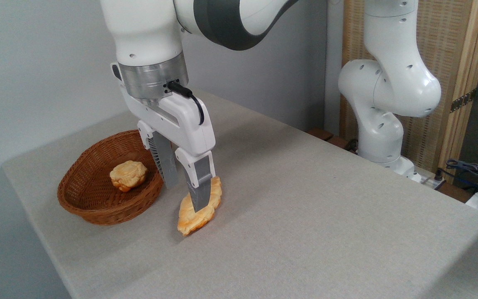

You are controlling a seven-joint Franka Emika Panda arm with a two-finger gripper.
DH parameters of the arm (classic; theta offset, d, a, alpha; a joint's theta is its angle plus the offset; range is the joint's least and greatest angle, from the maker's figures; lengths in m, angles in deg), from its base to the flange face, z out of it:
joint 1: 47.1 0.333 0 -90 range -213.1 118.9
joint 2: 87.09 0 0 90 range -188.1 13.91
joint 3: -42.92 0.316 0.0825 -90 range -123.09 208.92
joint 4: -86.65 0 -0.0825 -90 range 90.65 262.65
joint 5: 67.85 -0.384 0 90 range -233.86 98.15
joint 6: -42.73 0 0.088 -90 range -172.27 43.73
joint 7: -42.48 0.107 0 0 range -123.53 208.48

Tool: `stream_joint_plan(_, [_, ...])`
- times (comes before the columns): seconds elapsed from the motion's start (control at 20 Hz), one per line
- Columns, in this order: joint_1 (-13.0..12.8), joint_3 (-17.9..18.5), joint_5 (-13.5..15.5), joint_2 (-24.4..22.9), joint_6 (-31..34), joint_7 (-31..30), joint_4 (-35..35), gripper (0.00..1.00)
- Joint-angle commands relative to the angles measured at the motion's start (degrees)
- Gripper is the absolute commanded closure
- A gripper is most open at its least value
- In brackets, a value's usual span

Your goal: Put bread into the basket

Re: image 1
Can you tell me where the blue black cable bundle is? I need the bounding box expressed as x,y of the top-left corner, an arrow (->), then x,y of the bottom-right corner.
444,159 -> 478,196

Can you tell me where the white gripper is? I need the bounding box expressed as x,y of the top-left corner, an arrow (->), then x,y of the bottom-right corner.
119,84 -> 216,213

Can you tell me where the golden croissant bread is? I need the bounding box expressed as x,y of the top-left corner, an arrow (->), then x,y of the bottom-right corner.
177,176 -> 223,237

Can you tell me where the round golden bread roll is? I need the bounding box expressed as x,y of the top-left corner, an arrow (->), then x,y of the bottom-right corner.
110,160 -> 148,192

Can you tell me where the wooden rattan folding screen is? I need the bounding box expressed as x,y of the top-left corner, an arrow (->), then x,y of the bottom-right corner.
339,0 -> 478,184

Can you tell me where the brown wicker basket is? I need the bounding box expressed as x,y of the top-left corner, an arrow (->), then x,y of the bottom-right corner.
57,130 -> 165,226

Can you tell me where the metal screen hinge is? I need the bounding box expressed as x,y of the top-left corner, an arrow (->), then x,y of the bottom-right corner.
450,89 -> 477,113

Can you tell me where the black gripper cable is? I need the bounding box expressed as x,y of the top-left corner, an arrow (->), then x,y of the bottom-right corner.
167,81 -> 205,126

